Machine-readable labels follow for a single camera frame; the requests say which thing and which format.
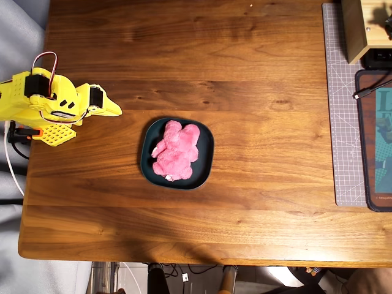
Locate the yellow gripper black servo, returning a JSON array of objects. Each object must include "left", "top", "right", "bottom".
[{"left": 75, "top": 83, "right": 123, "bottom": 118}]

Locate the pink plush bear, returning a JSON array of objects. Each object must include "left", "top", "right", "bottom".
[{"left": 151, "top": 119, "right": 202, "bottom": 182}]

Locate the orange black table clamp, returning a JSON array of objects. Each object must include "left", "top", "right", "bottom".
[{"left": 13, "top": 127, "right": 43, "bottom": 140}]

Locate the metal rack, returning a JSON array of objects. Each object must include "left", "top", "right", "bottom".
[{"left": 86, "top": 262, "right": 121, "bottom": 294}]

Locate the black pole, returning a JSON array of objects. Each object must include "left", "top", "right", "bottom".
[{"left": 146, "top": 262, "right": 171, "bottom": 294}]

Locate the brown pole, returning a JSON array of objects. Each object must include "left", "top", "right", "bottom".
[{"left": 219, "top": 265, "right": 239, "bottom": 294}]

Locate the grey cutting mat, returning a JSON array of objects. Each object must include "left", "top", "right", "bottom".
[{"left": 321, "top": 2, "right": 368, "bottom": 208}]

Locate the light wooden box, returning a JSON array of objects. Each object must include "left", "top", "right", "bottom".
[{"left": 341, "top": 0, "right": 392, "bottom": 65}]

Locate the printed black-edged mouse pad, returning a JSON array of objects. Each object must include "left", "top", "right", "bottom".
[{"left": 354, "top": 69, "right": 392, "bottom": 213}]

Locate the black device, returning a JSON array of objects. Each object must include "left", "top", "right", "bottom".
[{"left": 360, "top": 47, "right": 392, "bottom": 70}]

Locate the red white servo wire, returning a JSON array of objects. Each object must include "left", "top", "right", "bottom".
[
  {"left": 31, "top": 51, "right": 58, "bottom": 99},
  {"left": 39, "top": 108, "right": 90, "bottom": 126}
]

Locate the black power cable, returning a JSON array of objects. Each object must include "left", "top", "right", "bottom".
[{"left": 7, "top": 121, "right": 31, "bottom": 160}]

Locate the white power cable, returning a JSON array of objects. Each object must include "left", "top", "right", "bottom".
[{"left": 3, "top": 118, "right": 25, "bottom": 197}]

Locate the black usb cable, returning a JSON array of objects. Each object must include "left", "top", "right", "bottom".
[{"left": 352, "top": 78, "right": 392, "bottom": 100}]

